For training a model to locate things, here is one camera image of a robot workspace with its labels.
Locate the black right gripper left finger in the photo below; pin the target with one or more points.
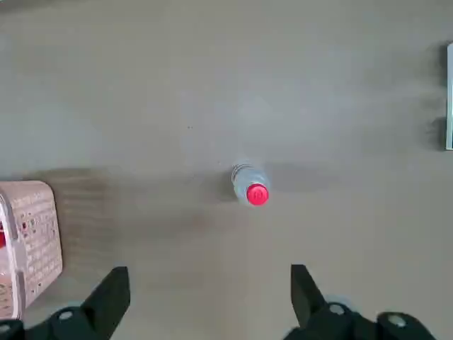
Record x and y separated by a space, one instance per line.
102 311

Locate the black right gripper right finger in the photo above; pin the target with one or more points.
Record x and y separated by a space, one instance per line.
311 308

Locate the clear water bottle red cap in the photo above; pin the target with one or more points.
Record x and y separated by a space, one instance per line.
253 184

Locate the grey metal bracket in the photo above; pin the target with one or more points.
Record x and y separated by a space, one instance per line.
449 99

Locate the pink plastic basket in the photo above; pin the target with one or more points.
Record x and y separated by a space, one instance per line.
35 241

